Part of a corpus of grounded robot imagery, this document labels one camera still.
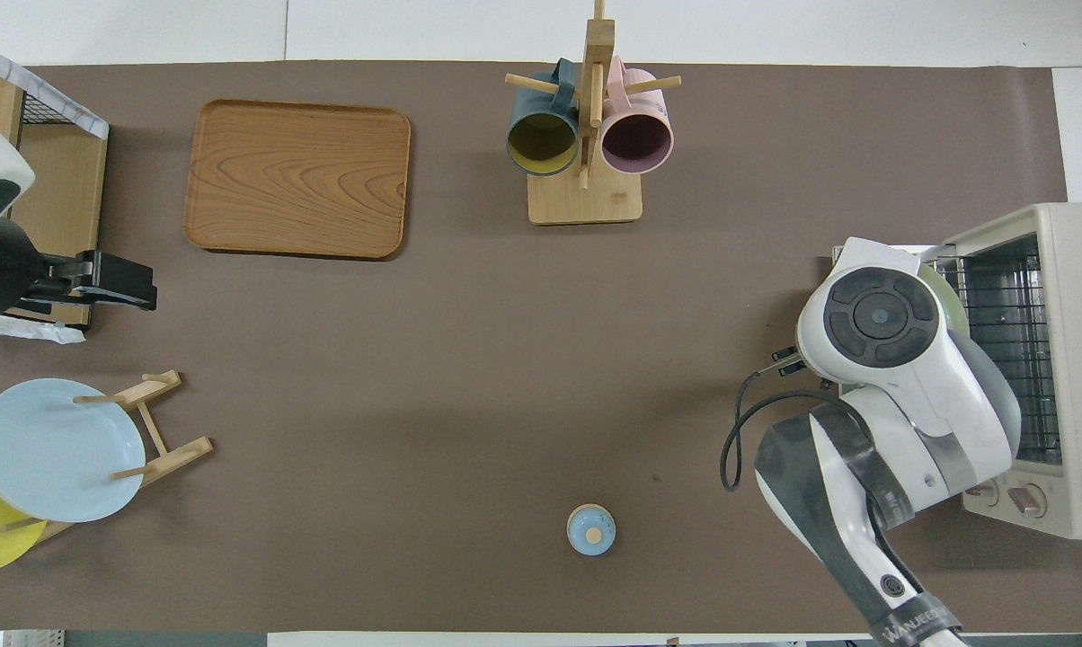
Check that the pink mug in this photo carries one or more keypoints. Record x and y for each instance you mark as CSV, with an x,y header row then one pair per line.
x,y
635,144

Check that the wooden serving tray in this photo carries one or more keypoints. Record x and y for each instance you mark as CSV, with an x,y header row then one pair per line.
x,y
298,180

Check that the wooden plate rack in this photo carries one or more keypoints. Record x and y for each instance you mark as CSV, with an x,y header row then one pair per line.
x,y
177,458

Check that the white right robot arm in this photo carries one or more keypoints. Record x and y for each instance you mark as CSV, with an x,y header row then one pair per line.
x,y
882,314

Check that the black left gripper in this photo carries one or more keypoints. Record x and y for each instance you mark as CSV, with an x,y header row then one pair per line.
x,y
2,270

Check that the light blue plate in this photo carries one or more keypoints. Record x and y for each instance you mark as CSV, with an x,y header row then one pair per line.
x,y
56,449

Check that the blue call bell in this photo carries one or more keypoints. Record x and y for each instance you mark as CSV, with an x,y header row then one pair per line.
x,y
590,530

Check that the brown table mat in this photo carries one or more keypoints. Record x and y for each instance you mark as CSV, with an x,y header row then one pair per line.
x,y
415,404

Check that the dark blue mug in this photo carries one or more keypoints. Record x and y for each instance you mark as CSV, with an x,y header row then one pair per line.
x,y
541,144

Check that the wooden mug rack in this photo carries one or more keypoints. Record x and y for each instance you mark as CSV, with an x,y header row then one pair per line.
x,y
586,202

